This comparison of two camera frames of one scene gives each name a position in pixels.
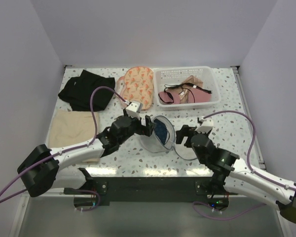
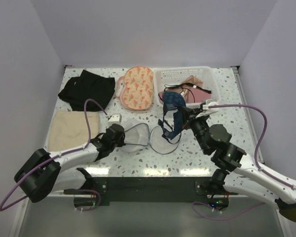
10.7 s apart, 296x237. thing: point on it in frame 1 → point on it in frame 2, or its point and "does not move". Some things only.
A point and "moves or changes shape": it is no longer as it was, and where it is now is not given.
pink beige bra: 190,94 does not move
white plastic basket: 165,75 does not move
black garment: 76,91 does not move
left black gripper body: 143,126 → 121,138
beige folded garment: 68,128 does not move
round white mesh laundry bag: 163,139 moves or changes shape
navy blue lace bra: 161,130 → 172,100
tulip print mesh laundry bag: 137,84 does not move
